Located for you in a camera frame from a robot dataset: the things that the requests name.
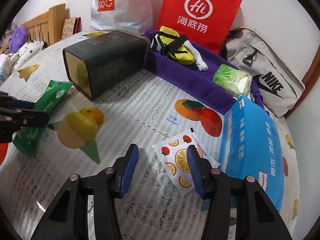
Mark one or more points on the purple plush toy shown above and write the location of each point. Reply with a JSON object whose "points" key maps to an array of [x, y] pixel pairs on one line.
{"points": [[18, 37]]}

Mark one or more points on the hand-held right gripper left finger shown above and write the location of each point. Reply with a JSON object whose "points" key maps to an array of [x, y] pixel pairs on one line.
{"points": [[128, 167]]}

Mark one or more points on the green snack packet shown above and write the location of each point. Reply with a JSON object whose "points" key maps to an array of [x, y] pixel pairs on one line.
{"points": [[53, 92]]}

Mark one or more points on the blue tissue pack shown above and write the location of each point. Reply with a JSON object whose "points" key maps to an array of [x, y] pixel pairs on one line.
{"points": [[250, 135]]}

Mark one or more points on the white plastic shopping bag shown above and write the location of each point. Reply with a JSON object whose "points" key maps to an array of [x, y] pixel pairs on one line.
{"points": [[125, 17]]}

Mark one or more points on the beige waist bag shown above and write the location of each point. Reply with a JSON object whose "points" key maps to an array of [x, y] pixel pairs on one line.
{"points": [[250, 55]]}

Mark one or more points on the green wet wipes pack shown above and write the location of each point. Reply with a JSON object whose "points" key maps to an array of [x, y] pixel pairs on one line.
{"points": [[230, 80]]}

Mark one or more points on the fruit print sachet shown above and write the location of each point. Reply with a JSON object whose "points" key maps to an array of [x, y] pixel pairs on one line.
{"points": [[175, 155]]}

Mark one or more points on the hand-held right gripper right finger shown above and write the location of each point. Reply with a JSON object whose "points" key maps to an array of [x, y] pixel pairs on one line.
{"points": [[196, 170]]}

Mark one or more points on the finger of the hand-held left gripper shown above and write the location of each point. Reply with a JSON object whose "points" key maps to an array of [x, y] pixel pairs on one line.
{"points": [[27, 120], [17, 102]]}

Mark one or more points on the red paper bag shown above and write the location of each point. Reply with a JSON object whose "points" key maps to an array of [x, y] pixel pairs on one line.
{"points": [[175, 0]]}

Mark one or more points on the brown wooden chair back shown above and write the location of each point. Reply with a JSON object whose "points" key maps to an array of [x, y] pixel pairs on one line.
{"points": [[308, 78]]}

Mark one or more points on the white socks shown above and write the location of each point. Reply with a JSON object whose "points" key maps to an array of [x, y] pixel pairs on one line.
{"points": [[201, 65]]}

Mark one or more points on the white spotted cloth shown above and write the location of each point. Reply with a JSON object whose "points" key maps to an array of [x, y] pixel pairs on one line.
{"points": [[27, 51]]}

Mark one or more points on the wooden headboard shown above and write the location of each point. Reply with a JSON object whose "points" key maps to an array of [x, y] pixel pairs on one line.
{"points": [[53, 25]]}

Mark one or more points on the dark green tin box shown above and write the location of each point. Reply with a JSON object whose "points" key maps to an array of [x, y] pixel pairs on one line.
{"points": [[112, 60]]}

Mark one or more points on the purple cloth tray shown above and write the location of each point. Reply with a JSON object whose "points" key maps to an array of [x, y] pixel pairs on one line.
{"points": [[190, 80]]}

